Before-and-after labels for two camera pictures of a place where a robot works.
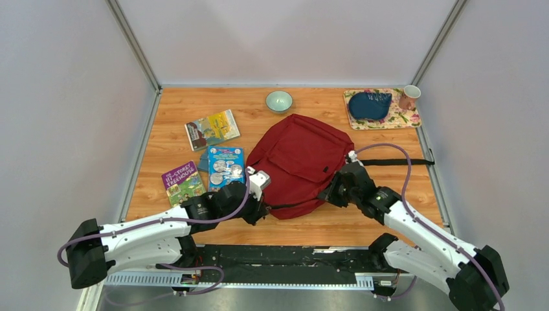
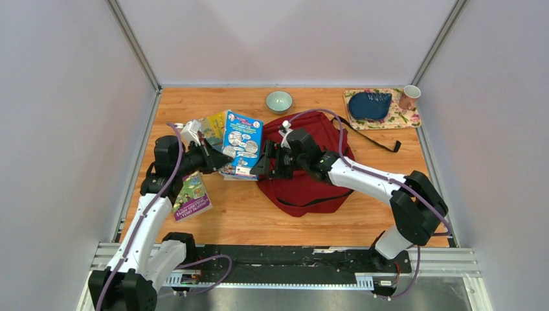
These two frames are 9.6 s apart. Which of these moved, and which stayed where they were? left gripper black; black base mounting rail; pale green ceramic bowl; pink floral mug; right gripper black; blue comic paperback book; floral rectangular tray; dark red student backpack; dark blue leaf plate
Moved: blue comic paperback book; dark red student backpack; right gripper black; left gripper black
Stayed: black base mounting rail; dark blue leaf plate; pink floral mug; floral rectangular tray; pale green ceramic bowl
